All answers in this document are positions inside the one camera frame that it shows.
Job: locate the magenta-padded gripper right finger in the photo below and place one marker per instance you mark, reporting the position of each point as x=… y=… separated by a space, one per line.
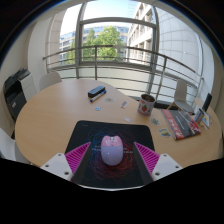
x=163 y=166

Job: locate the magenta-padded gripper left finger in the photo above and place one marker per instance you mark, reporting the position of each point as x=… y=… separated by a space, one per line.
x=60 y=165

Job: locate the lilac and pink computer mouse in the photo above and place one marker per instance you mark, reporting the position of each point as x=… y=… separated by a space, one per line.
x=112 y=151

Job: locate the black mouse pad, red-blue print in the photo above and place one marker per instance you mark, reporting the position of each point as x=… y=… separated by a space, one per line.
x=86 y=133

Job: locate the small yellow and blue sticker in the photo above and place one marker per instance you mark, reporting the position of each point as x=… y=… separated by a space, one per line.
x=164 y=132

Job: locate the small green sticker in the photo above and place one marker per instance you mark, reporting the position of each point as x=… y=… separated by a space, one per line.
x=154 y=121

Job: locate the red and grey magazine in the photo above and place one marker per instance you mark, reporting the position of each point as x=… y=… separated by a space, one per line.
x=181 y=124

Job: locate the white plastic chair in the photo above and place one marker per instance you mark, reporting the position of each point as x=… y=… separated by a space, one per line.
x=8 y=146
x=50 y=80
x=181 y=93

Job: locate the small white sticker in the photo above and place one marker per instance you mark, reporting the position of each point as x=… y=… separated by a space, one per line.
x=128 y=119

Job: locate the small blue card box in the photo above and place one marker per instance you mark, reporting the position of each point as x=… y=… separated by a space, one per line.
x=199 y=115

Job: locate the small white card stand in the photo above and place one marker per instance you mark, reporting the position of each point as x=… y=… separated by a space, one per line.
x=206 y=120

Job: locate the small pink sticker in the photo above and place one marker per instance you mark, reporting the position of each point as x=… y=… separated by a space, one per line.
x=124 y=104

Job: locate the black upright phone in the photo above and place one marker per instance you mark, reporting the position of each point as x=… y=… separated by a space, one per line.
x=207 y=102

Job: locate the blue marker pen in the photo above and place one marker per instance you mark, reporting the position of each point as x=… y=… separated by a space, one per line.
x=98 y=96

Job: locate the black and white office printer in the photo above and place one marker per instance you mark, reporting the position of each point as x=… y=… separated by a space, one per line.
x=15 y=96

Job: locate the small round pale sticker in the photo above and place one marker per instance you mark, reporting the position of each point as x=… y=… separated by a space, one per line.
x=109 y=99

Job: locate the black whiteboard eraser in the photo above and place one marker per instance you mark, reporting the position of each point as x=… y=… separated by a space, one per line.
x=96 y=91

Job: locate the grey metal balcony railing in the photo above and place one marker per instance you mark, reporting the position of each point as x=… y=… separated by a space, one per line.
x=96 y=56

